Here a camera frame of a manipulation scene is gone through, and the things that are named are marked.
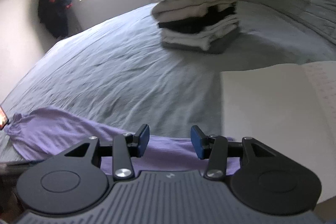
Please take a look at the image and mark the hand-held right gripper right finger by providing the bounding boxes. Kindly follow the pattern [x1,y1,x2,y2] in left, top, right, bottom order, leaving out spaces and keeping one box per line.
[190,125,288,180]

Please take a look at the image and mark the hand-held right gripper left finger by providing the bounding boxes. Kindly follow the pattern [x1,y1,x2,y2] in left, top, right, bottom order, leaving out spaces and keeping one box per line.
[64,124,151,180]

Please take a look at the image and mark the lilac pants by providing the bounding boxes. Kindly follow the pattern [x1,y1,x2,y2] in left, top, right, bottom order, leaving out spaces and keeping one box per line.
[5,106,242,176]

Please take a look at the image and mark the stack of folded clothes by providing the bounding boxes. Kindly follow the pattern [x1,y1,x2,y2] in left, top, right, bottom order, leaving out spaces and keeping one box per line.
[147,0,240,54]

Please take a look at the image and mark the smartphone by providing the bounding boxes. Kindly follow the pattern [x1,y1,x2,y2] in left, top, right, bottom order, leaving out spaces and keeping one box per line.
[0,105,8,130]

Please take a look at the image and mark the white cloth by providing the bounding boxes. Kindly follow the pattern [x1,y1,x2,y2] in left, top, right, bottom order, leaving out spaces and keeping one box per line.
[220,61,336,210]

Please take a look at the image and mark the dark hanging jacket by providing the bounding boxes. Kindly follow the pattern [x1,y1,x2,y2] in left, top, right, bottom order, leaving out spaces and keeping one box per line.
[38,0,73,39]

